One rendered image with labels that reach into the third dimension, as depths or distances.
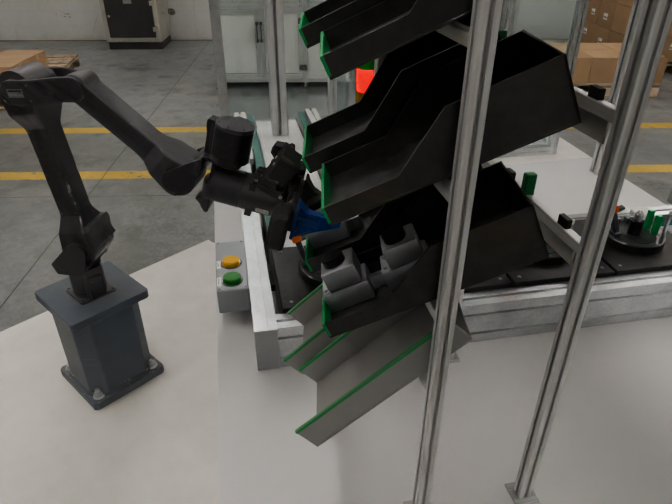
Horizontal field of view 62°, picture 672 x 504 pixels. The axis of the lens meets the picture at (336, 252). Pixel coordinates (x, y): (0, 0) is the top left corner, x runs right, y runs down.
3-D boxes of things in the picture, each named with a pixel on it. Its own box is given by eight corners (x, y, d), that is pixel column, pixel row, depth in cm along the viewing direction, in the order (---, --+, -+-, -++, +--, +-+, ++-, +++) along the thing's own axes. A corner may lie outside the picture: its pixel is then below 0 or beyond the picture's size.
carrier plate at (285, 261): (282, 316, 112) (282, 308, 111) (271, 255, 132) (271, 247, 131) (397, 303, 116) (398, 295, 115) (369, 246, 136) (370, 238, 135)
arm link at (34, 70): (-15, 73, 78) (25, 69, 77) (19, 62, 84) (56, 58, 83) (67, 267, 94) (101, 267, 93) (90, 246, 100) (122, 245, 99)
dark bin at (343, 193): (330, 227, 62) (300, 171, 58) (329, 179, 73) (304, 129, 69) (582, 122, 56) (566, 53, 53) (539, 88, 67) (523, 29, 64)
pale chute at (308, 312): (302, 375, 93) (282, 361, 91) (305, 325, 104) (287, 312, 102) (432, 275, 83) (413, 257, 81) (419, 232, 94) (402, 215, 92)
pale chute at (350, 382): (317, 447, 80) (294, 433, 78) (318, 382, 91) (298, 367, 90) (473, 340, 70) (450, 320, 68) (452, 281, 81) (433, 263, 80)
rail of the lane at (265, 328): (257, 371, 111) (253, 328, 106) (238, 187, 186) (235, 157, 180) (285, 367, 112) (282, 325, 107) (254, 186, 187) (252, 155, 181)
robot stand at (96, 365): (60, 374, 110) (32, 291, 100) (127, 338, 120) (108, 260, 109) (96, 412, 102) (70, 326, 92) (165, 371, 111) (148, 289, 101)
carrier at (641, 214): (615, 279, 124) (630, 230, 118) (558, 228, 145) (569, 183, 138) (709, 268, 128) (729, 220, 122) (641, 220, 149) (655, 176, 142)
